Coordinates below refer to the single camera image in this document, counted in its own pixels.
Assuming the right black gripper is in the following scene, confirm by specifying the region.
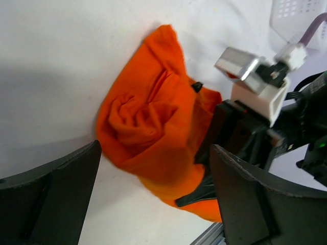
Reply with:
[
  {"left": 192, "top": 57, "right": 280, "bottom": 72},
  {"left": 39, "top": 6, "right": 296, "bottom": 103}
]
[{"left": 195, "top": 99, "right": 309, "bottom": 170}]

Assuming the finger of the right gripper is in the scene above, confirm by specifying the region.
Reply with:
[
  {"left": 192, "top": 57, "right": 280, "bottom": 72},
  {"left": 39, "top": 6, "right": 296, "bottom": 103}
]
[{"left": 175, "top": 176, "right": 217, "bottom": 207}]

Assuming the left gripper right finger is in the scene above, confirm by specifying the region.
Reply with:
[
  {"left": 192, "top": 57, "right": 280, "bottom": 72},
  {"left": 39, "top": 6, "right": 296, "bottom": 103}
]
[{"left": 210, "top": 145, "right": 326, "bottom": 244}]

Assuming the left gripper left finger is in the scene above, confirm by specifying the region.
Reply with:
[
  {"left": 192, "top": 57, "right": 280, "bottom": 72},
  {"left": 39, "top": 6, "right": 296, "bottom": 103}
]
[{"left": 1, "top": 140, "right": 102, "bottom": 244}]

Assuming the orange t shirt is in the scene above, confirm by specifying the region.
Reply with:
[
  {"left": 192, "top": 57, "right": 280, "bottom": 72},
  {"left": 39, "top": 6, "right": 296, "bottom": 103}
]
[{"left": 96, "top": 25, "right": 222, "bottom": 207}]

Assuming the white perforated plastic basket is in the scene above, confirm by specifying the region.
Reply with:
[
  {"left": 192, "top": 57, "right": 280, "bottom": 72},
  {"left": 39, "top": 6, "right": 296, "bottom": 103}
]
[{"left": 269, "top": 0, "right": 326, "bottom": 52}]

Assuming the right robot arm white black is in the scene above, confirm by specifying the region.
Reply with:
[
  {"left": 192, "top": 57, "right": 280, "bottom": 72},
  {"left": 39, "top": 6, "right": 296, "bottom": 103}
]
[{"left": 176, "top": 72, "right": 326, "bottom": 207}]

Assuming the aluminium front rail frame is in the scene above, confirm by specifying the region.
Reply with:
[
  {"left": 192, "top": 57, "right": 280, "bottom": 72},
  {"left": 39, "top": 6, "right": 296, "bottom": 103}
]
[{"left": 191, "top": 223, "right": 226, "bottom": 245}]

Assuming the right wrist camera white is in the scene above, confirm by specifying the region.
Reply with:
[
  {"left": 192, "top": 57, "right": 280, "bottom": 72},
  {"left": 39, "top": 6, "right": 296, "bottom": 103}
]
[{"left": 215, "top": 43, "right": 307, "bottom": 127}]

